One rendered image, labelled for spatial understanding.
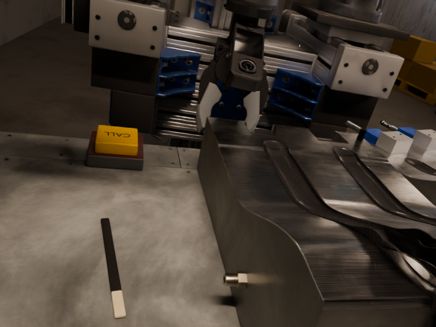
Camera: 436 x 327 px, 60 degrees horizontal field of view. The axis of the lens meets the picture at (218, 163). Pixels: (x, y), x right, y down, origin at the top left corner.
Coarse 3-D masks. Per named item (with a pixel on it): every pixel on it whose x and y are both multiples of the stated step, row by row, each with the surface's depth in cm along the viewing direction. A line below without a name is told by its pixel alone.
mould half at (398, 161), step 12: (372, 144) 69; (396, 156) 66; (408, 156) 67; (420, 156) 69; (432, 156) 70; (396, 168) 62; (408, 168) 62; (408, 180) 59; (420, 180) 58; (432, 180) 56; (420, 192) 58; (432, 192) 56
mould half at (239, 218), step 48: (240, 144) 49; (288, 144) 52; (336, 144) 56; (240, 192) 40; (336, 192) 44; (240, 240) 37; (288, 240) 27; (336, 240) 27; (288, 288) 26; (336, 288) 23; (384, 288) 24
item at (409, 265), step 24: (264, 144) 51; (288, 168) 48; (360, 168) 52; (288, 192) 42; (312, 192) 43; (384, 192) 47; (336, 216) 38; (408, 216) 42; (384, 240) 26; (408, 240) 29; (432, 240) 27; (408, 264) 24; (432, 264) 27; (432, 288) 24; (432, 312) 24
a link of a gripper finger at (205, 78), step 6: (210, 66) 56; (204, 72) 57; (210, 72) 57; (204, 78) 57; (210, 78) 57; (216, 78) 57; (204, 84) 58; (216, 84) 58; (204, 90) 58; (198, 102) 59
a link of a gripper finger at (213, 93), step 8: (208, 88) 58; (216, 88) 58; (208, 96) 59; (216, 96) 59; (200, 104) 59; (208, 104) 59; (200, 112) 60; (208, 112) 60; (200, 120) 61; (200, 128) 62
